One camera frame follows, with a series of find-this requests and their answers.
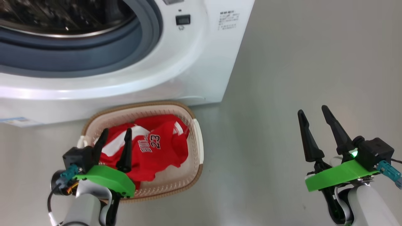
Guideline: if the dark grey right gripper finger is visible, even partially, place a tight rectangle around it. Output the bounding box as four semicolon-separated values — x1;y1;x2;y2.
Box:
321;105;355;159
297;110;325;163

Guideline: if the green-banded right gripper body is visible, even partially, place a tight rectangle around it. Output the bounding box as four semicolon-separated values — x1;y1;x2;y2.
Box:
305;159;379;225

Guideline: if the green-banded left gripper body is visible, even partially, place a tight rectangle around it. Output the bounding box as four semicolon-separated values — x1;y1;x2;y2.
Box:
75;165;136;226

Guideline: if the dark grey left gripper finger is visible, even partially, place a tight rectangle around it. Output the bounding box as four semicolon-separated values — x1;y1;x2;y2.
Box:
116;128;133;173
93;128;109;165

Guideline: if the red basketball jersey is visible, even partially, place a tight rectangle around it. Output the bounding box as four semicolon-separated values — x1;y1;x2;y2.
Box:
99;114;190;190

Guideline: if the cream perforated laundry basket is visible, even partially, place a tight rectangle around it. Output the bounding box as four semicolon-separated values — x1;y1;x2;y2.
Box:
77;100;204;203

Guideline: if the white front-load washing machine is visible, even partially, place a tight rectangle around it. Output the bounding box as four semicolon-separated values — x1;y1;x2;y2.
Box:
0;0;255;127

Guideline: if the blue energy label sticker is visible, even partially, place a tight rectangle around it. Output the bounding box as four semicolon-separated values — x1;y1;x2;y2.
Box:
0;117;41;127

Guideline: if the printed text label sticker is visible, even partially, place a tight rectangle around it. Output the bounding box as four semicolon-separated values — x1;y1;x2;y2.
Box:
218;10;241;31

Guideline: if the teal cable connector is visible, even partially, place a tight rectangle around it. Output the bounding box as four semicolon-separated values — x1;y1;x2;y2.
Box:
60;164;79;188
377;160;402;189

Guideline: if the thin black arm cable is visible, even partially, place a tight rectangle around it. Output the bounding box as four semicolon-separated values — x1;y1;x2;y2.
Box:
47;187;62;226

